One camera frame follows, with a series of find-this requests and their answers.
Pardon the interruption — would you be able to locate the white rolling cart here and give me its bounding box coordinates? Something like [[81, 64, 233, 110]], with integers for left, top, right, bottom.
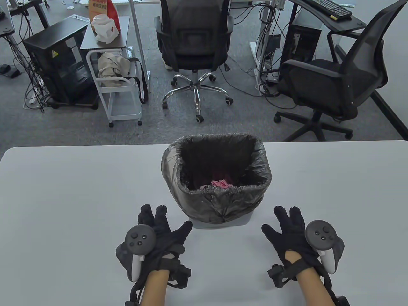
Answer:
[[80, 15, 144, 128]]

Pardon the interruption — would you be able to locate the beige cloth bag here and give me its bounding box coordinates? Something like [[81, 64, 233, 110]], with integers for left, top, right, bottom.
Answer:
[[97, 52, 133, 87]]

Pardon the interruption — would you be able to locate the grey handheld controller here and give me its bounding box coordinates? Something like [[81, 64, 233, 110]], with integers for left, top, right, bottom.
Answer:
[[115, 225, 157, 282], [305, 220, 345, 274]]

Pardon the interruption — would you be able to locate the black computer tower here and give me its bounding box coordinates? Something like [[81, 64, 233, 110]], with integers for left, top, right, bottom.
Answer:
[[280, 16, 322, 64]]

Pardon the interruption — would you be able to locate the person's left hand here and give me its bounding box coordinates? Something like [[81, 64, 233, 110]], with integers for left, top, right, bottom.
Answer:
[[138, 204, 193, 272]]

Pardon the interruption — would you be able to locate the grey plastic trash bin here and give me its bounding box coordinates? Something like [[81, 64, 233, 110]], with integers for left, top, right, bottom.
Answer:
[[191, 212, 255, 229]]

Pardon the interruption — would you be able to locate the black floor cable bundle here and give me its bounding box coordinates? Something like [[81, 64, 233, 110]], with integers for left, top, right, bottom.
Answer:
[[6, 32, 48, 113], [245, 0, 300, 110]]

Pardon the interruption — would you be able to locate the white desk frame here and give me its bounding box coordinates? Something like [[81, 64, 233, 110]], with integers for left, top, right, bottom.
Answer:
[[112, 0, 278, 96]]

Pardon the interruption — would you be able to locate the pink trash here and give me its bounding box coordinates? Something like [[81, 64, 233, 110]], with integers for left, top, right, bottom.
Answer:
[[200, 179, 235, 189]]

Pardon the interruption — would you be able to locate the black glass computer cabinet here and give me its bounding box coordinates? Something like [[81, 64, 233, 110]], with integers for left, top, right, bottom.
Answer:
[[23, 16, 99, 110]]

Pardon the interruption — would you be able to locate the black foot pedal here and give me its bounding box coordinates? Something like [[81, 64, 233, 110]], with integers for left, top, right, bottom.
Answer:
[[0, 64, 22, 78]]

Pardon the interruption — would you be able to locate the white plastic bag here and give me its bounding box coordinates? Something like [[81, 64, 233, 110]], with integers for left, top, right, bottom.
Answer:
[[91, 14, 120, 44]]

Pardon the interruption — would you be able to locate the person's right hand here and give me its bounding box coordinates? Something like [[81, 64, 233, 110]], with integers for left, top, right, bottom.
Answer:
[[261, 206, 324, 278]]

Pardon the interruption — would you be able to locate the orange paper bag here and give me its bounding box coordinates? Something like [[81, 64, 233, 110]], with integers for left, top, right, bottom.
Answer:
[[88, 0, 121, 32]]

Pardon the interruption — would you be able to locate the black keyboard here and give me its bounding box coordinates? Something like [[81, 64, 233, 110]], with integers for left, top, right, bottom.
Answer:
[[304, 0, 353, 20]]

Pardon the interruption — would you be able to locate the black office chair chrome base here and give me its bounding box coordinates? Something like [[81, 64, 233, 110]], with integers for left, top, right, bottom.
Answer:
[[154, 0, 234, 124]]

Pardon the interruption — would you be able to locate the black plastic garbage bag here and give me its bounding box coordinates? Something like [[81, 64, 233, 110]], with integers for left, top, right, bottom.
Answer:
[[161, 133, 272, 224]]

